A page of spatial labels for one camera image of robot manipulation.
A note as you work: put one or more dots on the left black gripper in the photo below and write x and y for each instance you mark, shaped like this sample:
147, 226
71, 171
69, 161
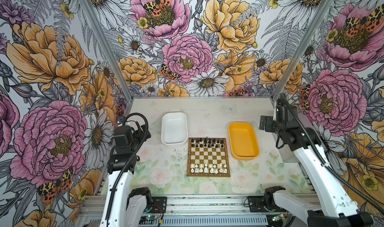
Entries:
139, 133

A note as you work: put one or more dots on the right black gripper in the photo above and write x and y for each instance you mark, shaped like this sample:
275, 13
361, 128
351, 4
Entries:
268, 121

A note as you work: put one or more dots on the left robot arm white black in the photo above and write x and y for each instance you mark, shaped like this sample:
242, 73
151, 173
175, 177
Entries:
124, 208

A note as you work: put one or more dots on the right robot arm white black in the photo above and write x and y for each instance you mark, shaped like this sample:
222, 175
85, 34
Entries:
336, 208

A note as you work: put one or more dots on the green circuit board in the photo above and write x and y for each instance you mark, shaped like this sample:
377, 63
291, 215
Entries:
152, 217

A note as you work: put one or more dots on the wooden chess board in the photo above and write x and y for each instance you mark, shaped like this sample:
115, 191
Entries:
208, 157

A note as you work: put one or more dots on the yellow plastic bin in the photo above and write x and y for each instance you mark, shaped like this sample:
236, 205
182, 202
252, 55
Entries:
243, 141

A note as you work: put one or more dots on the white plastic bin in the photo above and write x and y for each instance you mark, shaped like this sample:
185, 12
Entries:
174, 130

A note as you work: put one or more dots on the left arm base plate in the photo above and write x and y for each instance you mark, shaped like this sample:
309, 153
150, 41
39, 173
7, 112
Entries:
157, 205

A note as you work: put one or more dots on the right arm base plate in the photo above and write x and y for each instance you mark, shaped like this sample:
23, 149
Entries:
262, 204

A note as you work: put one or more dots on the aluminium frame rail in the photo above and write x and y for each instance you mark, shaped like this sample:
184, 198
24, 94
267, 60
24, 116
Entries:
177, 205

